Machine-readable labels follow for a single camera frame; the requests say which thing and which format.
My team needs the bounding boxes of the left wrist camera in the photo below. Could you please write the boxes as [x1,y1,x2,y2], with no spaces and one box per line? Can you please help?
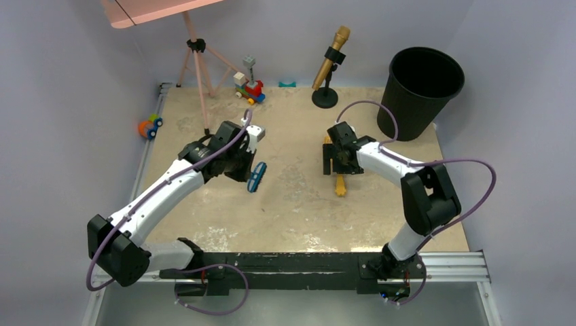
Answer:
[241,118,266,153]

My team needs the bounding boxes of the black waste bin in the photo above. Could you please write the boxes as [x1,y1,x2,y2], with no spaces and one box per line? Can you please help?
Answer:
[376,47,465,142]

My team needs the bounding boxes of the yellow slotted plastic scoop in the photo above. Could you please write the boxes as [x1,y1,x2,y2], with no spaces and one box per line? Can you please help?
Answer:
[323,136,347,197]

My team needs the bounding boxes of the pink tripod stand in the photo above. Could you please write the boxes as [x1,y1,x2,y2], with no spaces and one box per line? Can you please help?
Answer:
[101,0,240,135]

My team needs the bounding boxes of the blue hand brush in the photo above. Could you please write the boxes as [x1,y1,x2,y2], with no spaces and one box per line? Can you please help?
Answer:
[247,162,268,193]

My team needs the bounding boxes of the gold microphone on stand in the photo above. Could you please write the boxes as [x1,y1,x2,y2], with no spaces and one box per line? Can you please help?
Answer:
[311,25,350,109]

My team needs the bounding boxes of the teal small block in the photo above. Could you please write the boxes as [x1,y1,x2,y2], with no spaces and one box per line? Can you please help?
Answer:
[278,81,297,88]

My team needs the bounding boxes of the black base bar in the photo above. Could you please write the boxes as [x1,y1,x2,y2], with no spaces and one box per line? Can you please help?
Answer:
[159,252,425,296]

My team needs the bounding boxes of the toy block train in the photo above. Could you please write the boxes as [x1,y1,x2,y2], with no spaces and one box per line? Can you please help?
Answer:
[233,55,266,105]

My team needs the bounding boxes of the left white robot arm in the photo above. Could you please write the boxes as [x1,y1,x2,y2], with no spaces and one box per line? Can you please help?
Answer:
[86,120,266,291]

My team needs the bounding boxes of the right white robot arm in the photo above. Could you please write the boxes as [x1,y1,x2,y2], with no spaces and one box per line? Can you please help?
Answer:
[327,122,461,276]

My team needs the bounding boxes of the aluminium frame rail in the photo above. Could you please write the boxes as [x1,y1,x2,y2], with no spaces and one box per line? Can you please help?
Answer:
[81,82,175,325]

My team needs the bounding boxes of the orange green toy wheel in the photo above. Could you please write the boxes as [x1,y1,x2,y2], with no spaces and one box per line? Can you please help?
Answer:
[138,114,163,140]

